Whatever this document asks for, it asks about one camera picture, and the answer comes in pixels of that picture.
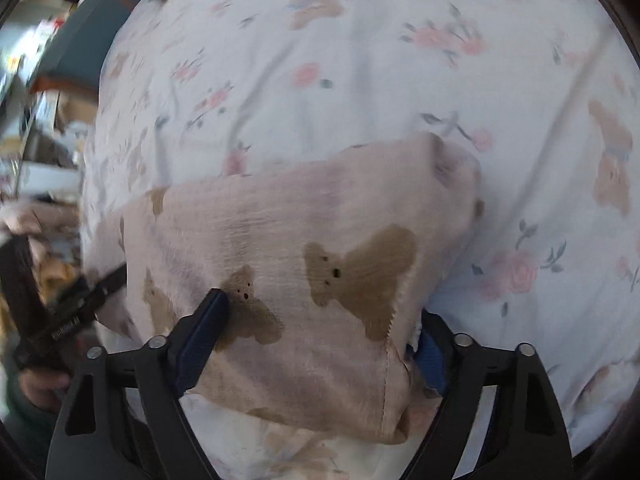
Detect person's left hand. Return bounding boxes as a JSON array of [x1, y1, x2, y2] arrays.
[[19, 369, 72, 412]]

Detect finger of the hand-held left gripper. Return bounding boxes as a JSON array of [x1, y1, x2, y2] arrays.
[[75, 264, 128, 312]]

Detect pink bear print pants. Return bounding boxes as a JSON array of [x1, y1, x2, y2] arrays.
[[95, 132, 486, 446]]

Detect white floral bed sheet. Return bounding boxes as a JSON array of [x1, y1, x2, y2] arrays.
[[80, 0, 640, 480]]

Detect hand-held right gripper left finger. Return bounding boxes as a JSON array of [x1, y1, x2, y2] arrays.
[[47, 287, 231, 480]]

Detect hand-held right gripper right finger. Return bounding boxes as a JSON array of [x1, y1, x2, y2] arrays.
[[400, 310, 573, 480]]

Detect teal bed board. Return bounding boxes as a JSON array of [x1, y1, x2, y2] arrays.
[[40, 0, 151, 92]]

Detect pink cloth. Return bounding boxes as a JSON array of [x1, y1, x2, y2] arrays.
[[0, 202, 85, 243]]

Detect person's left forearm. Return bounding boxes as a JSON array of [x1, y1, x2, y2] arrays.
[[0, 400, 62, 463]]

